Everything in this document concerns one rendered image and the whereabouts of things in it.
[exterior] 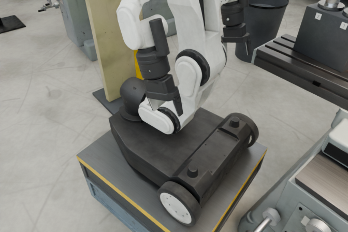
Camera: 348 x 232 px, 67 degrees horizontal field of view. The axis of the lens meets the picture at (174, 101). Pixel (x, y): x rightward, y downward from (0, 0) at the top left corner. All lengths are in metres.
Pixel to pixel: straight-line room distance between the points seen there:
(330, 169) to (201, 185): 0.46
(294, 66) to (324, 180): 0.43
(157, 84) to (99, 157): 0.79
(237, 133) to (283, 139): 0.96
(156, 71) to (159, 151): 0.56
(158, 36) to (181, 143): 0.67
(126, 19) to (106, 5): 1.32
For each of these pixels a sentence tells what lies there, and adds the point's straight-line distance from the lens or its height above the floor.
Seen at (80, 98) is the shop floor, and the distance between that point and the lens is 2.55.
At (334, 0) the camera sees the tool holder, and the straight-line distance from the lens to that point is 1.18.
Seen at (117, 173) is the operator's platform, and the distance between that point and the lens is 1.39.
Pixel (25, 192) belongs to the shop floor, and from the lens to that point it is 2.01.
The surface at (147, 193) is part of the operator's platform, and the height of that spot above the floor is 0.40.
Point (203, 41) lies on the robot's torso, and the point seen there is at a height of 1.12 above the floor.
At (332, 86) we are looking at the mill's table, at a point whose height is 0.95.
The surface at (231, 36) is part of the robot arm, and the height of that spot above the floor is 1.03.
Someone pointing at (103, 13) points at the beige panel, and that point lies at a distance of 2.02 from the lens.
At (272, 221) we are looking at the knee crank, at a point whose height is 0.55.
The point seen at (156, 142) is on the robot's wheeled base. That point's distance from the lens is 1.26.
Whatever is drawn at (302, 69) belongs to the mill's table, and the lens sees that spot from 1.13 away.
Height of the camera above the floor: 1.52
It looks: 40 degrees down
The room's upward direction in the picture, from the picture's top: straight up
